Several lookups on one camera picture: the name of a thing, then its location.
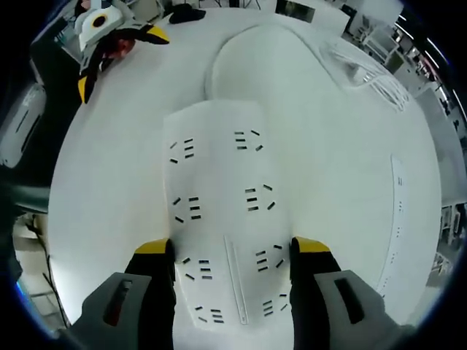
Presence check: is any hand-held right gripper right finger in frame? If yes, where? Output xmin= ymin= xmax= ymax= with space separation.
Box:
xmin=289 ymin=236 xmax=417 ymax=350

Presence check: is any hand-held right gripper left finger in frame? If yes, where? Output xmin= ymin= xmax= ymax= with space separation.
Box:
xmin=68 ymin=237 xmax=178 ymax=350

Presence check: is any white power strip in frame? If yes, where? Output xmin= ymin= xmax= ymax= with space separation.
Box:
xmin=162 ymin=99 xmax=297 ymax=350

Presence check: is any black object on desk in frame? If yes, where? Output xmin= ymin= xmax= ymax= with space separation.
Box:
xmin=168 ymin=7 xmax=207 ymax=26

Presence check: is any person's left hand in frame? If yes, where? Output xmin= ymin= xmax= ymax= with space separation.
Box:
xmin=104 ymin=36 xmax=136 ymax=62

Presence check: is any white worn device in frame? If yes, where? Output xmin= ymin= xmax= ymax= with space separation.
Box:
xmin=0 ymin=85 xmax=47 ymax=169

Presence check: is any white power strip cable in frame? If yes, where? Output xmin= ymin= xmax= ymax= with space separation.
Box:
xmin=201 ymin=22 xmax=353 ymax=102

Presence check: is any white cable bundle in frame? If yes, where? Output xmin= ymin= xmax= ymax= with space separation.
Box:
xmin=320 ymin=39 xmax=412 ymax=112

